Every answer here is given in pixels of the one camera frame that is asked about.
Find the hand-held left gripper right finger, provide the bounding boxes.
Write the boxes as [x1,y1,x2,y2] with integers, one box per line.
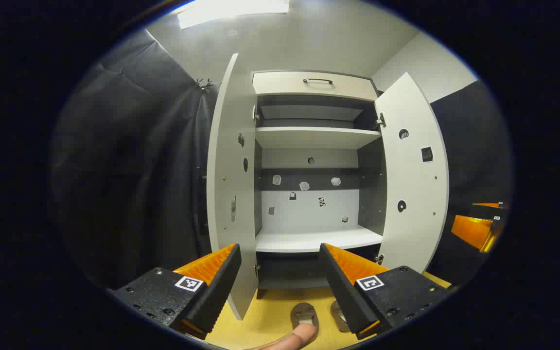
[319,243,453,341]

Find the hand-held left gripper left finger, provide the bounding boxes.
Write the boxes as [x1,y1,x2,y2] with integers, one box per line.
[107,243,243,341]

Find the brown fuzzy shoe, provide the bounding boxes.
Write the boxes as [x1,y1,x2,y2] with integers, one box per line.
[291,302,319,331]
[330,300,351,333]

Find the white cabinet door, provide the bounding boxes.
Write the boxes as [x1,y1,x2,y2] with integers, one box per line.
[206,52,261,321]
[374,72,451,274]

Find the white shoe cabinet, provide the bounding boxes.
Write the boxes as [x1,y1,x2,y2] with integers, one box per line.
[252,70,387,299]

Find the white cabinet shelf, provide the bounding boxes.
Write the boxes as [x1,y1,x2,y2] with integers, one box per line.
[255,126,383,150]
[256,225,384,253]

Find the ceiling light panel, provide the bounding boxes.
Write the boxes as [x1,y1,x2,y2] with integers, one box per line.
[178,0,290,30]

